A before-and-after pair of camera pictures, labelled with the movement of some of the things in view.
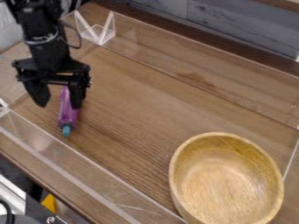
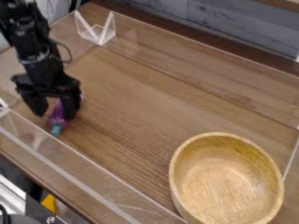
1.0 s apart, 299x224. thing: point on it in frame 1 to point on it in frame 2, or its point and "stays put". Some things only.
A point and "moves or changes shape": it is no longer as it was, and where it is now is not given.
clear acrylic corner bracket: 98,34 stays put
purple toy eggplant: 68,114 moves or changes shape
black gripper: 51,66 to 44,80
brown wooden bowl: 225,180 stays put
